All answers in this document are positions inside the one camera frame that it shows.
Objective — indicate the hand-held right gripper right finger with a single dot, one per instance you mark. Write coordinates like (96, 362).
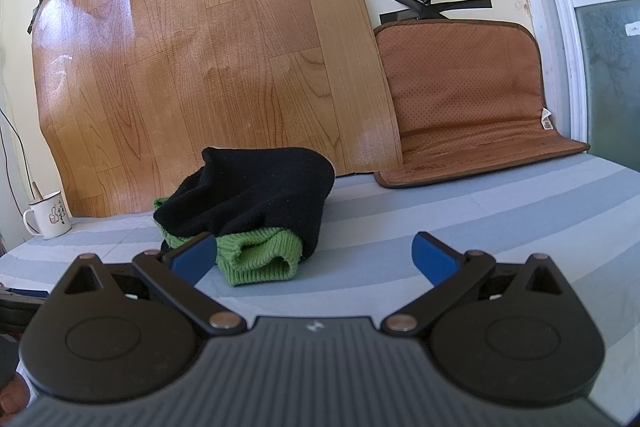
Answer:
(434, 263)

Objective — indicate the wooden stick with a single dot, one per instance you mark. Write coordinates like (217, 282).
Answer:
(36, 191)

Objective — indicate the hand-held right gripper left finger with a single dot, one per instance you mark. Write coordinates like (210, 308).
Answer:
(192, 259)

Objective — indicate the person's left hand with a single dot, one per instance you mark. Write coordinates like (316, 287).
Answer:
(11, 397)

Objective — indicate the wood pattern vinyl sheet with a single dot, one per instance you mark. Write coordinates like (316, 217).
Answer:
(200, 57)

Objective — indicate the white window frame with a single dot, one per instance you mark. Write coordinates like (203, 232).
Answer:
(560, 7)

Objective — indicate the brown seat cushion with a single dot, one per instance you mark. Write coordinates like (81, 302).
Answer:
(460, 77)

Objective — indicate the blue striped bed sheet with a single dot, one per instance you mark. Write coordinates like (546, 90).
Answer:
(375, 217)

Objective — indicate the frosted glass pane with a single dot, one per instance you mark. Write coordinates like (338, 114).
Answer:
(610, 72)

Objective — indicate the white sticker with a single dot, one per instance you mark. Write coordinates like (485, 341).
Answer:
(633, 28)

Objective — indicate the white cushion tag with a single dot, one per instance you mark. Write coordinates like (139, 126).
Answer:
(547, 119)

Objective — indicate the white enamel mug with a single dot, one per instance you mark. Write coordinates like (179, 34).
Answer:
(50, 217)

